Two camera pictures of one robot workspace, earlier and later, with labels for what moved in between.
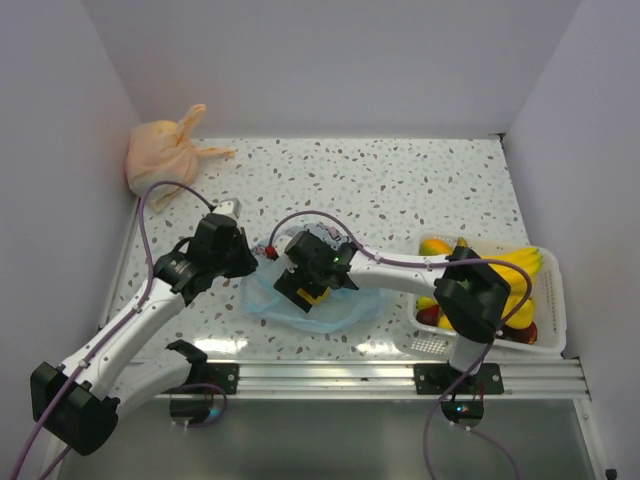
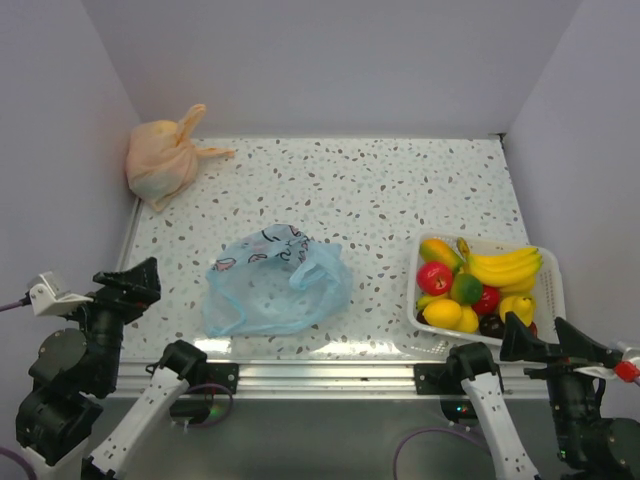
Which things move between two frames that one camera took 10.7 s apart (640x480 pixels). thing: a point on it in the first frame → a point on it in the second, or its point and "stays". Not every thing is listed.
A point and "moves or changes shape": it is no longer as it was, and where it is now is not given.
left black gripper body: [235, 261] → [103, 319]
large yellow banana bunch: [515, 279] stays
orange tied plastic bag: [164, 151] stays
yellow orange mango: [435, 246] stays
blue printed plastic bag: [344, 309] moves or changes shape
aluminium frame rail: [537, 378] stays
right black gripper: [288, 284] → [520, 343]
